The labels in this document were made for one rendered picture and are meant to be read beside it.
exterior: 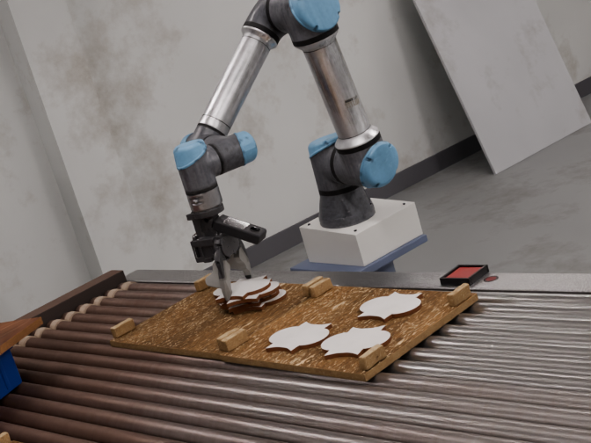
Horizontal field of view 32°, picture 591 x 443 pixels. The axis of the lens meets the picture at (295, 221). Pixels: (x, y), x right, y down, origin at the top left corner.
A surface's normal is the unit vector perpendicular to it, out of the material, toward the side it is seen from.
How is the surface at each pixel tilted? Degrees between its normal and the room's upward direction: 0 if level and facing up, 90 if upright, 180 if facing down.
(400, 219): 90
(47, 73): 90
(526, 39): 75
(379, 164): 101
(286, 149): 90
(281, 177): 90
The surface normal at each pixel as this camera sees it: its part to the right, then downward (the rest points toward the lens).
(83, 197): 0.62, 0.02
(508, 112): 0.52, -0.22
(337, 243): -0.74, 0.36
